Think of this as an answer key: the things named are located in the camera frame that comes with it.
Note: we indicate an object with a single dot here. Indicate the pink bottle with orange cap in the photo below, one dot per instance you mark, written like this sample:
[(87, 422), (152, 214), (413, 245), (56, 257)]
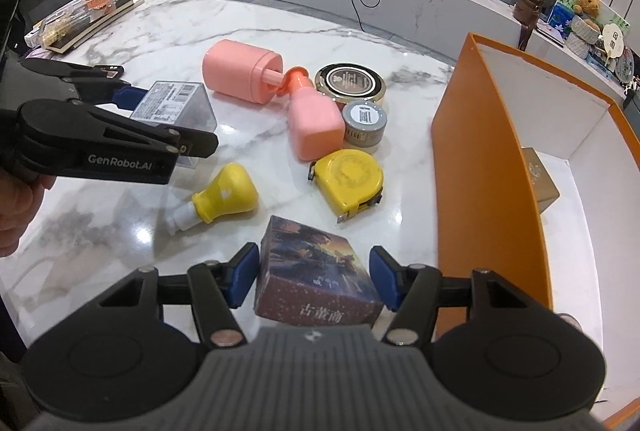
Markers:
[(312, 123)]

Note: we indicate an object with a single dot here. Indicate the blue tissue pack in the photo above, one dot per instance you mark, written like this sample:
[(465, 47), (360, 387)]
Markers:
[(560, 18)]

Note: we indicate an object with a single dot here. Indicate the patterned round fan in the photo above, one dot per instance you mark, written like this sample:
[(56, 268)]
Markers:
[(631, 68)]

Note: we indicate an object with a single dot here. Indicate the gold box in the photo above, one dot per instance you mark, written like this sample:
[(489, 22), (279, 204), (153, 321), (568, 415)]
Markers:
[(542, 186)]

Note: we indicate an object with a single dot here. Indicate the light blue tissue box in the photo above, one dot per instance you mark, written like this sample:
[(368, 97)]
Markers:
[(600, 61)]

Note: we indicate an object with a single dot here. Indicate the white woven basket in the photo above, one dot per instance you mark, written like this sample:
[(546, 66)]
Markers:
[(585, 26), (580, 46)]

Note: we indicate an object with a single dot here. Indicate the clear plastic case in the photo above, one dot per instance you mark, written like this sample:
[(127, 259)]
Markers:
[(70, 18)]

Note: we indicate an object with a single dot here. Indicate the white round hand fan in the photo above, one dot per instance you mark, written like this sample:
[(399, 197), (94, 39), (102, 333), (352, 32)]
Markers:
[(614, 40)]

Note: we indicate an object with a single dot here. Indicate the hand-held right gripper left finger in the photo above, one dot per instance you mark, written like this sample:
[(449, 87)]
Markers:
[(242, 276)]

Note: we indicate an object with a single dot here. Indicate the yellow tape measure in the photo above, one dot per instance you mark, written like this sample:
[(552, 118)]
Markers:
[(347, 178)]

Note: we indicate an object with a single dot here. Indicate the brown teddy bear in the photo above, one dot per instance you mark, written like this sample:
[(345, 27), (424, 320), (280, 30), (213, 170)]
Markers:
[(587, 5)]

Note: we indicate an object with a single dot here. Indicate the orange cardboard box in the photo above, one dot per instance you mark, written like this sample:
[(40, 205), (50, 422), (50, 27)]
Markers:
[(480, 191)]

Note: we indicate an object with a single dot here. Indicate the person's left hand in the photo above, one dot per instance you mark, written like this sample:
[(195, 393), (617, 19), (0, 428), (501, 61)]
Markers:
[(20, 211)]

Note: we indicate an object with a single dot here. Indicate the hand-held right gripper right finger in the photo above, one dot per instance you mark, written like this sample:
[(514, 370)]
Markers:
[(385, 278)]

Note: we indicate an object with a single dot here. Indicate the clear triangular plastic box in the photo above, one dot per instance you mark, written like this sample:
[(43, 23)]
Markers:
[(170, 106)]

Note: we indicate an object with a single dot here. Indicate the printed picture card box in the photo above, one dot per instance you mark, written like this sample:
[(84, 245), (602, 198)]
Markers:
[(310, 271)]

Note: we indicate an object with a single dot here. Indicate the pink cylinder container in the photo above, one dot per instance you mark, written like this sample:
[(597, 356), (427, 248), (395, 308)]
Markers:
[(235, 71)]

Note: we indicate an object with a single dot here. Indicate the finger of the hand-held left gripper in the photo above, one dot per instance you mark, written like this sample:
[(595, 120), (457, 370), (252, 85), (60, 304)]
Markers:
[(127, 97), (197, 143)]

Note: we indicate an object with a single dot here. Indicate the small grey jar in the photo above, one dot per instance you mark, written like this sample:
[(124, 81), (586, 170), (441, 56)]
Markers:
[(365, 121)]

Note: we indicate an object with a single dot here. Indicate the yellow bulb-shaped bottle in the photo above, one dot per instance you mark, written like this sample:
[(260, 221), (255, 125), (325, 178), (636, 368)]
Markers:
[(230, 193)]

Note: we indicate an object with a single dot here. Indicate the gold round tin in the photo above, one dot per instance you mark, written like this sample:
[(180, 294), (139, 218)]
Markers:
[(350, 83)]

